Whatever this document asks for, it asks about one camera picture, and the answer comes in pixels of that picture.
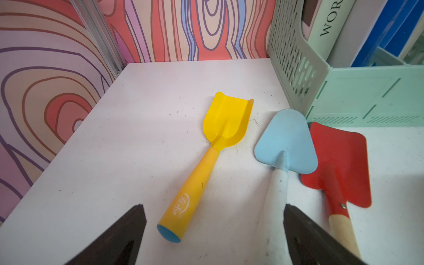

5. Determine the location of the red shovel wooden handle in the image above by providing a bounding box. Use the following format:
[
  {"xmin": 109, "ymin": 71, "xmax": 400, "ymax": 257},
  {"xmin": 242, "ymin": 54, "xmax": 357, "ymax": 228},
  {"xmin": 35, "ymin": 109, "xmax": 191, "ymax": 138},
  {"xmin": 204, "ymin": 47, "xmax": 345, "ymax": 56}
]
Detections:
[{"xmin": 301, "ymin": 123, "xmax": 372, "ymax": 257}]

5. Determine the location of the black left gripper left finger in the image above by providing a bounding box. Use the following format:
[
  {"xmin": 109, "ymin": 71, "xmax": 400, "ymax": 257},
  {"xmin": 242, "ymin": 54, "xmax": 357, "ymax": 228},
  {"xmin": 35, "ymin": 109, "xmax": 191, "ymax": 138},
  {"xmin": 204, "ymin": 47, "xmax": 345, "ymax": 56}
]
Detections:
[{"xmin": 67, "ymin": 204, "xmax": 147, "ymax": 265}]

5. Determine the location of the yellow plastic shovel blue cap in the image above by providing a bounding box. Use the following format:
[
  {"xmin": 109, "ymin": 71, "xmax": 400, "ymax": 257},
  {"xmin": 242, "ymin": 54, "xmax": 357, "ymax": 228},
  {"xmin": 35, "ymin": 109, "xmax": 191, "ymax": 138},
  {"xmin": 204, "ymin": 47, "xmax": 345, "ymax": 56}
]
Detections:
[{"xmin": 157, "ymin": 92, "xmax": 255, "ymax": 243}]

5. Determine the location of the blue folder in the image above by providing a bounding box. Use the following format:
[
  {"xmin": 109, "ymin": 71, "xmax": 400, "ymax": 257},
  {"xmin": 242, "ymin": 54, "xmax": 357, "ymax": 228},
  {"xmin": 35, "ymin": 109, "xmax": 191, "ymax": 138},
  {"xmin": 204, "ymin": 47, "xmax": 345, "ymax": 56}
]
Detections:
[{"xmin": 351, "ymin": 1, "xmax": 424, "ymax": 67}]

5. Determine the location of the mint green file crate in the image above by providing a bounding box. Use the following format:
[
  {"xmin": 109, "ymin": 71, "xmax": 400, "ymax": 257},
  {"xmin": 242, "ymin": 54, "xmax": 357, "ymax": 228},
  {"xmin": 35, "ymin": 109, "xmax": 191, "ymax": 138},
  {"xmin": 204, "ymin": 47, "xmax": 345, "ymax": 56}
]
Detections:
[{"xmin": 267, "ymin": 1, "xmax": 424, "ymax": 127}]

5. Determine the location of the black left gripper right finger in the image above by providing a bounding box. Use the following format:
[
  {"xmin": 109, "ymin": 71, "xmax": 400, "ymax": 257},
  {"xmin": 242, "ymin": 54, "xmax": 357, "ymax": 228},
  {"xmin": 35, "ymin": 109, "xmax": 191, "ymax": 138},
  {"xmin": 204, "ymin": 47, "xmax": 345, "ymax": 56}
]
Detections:
[{"xmin": 283, "ymin": 204, "xmax": 364, "ymax": 265}]

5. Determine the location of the light blue trowel white handle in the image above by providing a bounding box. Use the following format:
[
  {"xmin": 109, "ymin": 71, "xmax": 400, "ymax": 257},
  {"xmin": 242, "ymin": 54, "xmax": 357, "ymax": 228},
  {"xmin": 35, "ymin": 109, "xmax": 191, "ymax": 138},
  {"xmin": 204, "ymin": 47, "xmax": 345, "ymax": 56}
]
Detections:
[{"xmin": 254, "ymin": 109, "xmax": 318, "ymax": 265}]

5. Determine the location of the aluminium frame post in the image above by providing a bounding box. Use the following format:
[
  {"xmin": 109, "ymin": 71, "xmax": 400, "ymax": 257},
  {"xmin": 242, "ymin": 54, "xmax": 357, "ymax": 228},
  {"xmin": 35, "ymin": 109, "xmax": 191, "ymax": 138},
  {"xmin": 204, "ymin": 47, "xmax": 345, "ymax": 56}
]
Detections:
[{"xmin": 71, "ymin": 0, "xmax": 127, "ymax": 78}]

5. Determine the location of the green spine book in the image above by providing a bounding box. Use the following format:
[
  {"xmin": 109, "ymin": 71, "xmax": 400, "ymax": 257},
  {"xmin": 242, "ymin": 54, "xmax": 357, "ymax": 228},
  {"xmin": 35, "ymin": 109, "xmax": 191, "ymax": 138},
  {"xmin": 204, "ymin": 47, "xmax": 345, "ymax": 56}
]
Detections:
[{"xmin": 301, "ymin": 0, "xmax": 355, "ymax": 60}]

